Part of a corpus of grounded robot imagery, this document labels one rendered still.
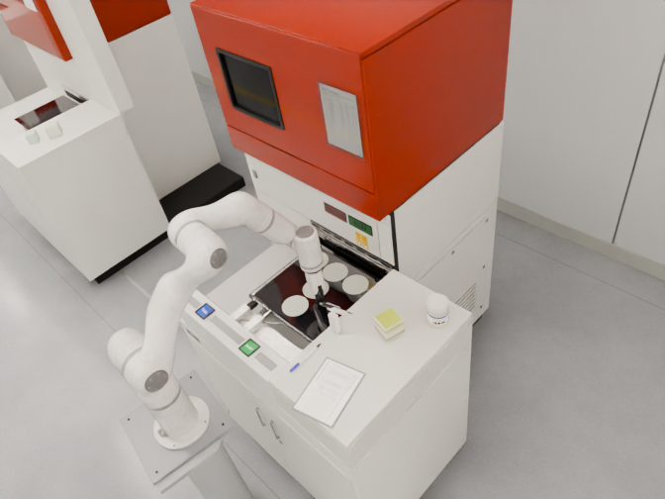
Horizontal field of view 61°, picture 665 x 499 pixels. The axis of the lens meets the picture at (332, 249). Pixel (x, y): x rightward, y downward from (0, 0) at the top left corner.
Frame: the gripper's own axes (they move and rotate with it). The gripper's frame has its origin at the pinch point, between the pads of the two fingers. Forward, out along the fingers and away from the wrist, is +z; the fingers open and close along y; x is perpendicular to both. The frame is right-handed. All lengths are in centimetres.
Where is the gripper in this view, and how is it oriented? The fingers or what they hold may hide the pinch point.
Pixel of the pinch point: (319, 294)
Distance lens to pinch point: 211.0
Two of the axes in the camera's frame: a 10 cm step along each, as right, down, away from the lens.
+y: 3.4, 6.2, -7.1
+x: 9.3, -3.3, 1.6
